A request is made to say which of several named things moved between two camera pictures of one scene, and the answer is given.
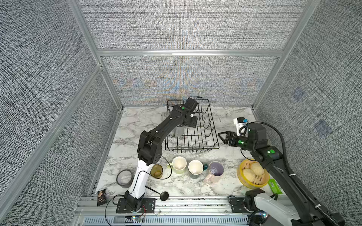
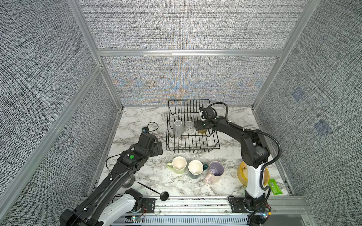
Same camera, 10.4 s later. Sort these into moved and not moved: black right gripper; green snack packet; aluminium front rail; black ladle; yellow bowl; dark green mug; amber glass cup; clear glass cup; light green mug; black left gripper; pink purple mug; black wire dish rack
Moved: amber glass cup; clear glass cup; black right gripper; black left gripper
Not moved: light green mug; green snack packet; black ladle; aluminium front rail; yellow bowl; pink purple mug; black wire dish rack; dark green mug
